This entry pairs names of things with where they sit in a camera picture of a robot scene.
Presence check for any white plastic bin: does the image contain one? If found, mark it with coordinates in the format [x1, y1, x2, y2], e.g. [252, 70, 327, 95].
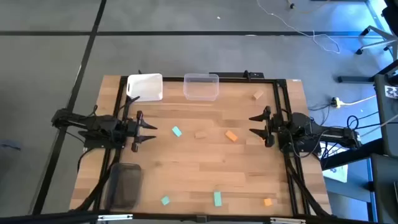
[126, 73, 164, 102]

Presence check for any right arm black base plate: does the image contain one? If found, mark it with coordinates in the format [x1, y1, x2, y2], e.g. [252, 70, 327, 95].
[278, 136, 323, 156]

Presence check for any office chair with grey base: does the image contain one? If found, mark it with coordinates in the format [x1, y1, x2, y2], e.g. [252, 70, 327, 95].
[355, 0, 398, 62]

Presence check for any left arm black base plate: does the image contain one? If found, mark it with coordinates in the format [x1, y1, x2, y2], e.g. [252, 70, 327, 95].
[83, 136, 127, 149]

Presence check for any dark smoked plastic bin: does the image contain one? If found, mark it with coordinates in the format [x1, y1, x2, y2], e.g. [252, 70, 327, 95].
[104, 162, 144, 210]

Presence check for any black table edge rail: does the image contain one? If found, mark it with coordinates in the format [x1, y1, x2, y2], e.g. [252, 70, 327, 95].
[0, 210, 398, 224]

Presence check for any silver metal bracket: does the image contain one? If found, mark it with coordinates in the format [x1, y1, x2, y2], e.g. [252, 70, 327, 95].
[269, 217, 307, 224]
[97, 213, 134, 222]

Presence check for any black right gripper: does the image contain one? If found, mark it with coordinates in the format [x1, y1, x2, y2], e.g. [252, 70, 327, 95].
[248, 106, 295, 148]

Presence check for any black diagonal beam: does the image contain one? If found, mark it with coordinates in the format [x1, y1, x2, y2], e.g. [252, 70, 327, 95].
[322, 138, 385, 170]

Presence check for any orange rectangular block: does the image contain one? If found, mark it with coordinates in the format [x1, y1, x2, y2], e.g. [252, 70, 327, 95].
[224, 129, 239, 143]

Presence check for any white paper sheet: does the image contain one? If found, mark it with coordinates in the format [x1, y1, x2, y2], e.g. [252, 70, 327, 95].
[323, 164, 348, 184]

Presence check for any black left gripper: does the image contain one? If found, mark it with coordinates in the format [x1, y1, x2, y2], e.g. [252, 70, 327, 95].
[119, 111, 158, 152]

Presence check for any clear plastic bin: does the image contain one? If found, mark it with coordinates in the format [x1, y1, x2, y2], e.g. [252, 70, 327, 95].
[183, 73, 220, 101]

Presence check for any white power cord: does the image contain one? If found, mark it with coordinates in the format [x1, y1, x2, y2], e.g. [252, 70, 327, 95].
[340, 95, 377, 106]

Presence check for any grey cabinet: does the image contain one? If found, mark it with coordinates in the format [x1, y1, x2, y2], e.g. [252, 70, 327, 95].
[373, 73, 398, 156]
[371, 154, 398, 224]

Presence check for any black aluminium table frame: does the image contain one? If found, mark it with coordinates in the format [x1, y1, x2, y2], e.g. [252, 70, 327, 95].
[74, 75, 333, 218]

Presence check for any thin white floor cable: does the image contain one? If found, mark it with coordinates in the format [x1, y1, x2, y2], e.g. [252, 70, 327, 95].
[256, 0, 342, 55]

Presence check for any black white marker tag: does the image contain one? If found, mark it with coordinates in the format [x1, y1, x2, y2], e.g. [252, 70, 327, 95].
[384, 85, 398, 100]

